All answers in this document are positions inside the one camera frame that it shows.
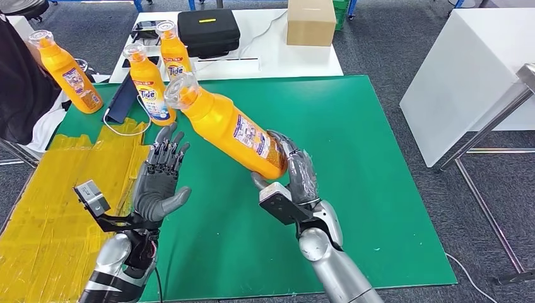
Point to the green crates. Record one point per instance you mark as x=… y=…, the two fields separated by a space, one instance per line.
x=341 y=16

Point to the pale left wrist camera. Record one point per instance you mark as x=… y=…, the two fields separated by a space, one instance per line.
x=94 y=198

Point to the blue metal rack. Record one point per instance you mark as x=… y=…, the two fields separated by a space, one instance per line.
x=352 y=8

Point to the metal chair legs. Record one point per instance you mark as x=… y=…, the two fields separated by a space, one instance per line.
x=21 y=154

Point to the black carry case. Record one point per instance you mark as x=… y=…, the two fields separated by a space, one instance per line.
x=208 y=35

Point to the dark blue tablet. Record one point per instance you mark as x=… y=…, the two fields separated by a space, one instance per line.
x=121 y=102

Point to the white cloth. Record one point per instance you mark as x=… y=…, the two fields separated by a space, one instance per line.
x=46 y=125

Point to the green table mat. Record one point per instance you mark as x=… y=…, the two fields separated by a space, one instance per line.
x=334 y=146

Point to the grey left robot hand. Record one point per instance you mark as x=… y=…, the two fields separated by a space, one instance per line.
x=156 y=192

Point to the yellow taped sheet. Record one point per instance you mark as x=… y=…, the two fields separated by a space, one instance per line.
x=46 y=234

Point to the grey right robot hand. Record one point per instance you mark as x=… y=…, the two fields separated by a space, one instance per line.
x=301 y=180

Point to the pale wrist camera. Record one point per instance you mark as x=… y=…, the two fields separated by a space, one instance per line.
x=278 y=200
x=94 y=198

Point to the person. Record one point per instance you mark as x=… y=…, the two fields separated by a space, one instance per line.
x=21 y=88

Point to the metal stand frame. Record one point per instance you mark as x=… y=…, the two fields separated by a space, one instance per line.
x=489 y=129

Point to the orange detergent bottle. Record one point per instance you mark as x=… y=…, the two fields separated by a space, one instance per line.
x=148 y=83
x=175 y=58
x=69 y=79
x=225 y=125

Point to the black remote controller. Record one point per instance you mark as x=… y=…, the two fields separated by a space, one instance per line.
x=144 y=34

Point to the black chair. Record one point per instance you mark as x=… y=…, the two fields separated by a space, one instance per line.
x=25 y=7

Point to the cardboard box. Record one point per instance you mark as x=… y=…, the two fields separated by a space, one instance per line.
x=310 y=24

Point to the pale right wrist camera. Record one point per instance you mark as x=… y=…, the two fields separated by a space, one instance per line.
x=278 y=200

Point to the white table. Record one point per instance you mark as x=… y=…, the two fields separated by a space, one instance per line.
x=292 y=62
x=459 y=83
x=23 y=25

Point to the black phone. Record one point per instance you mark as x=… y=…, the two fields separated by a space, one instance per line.
x=154 y=60

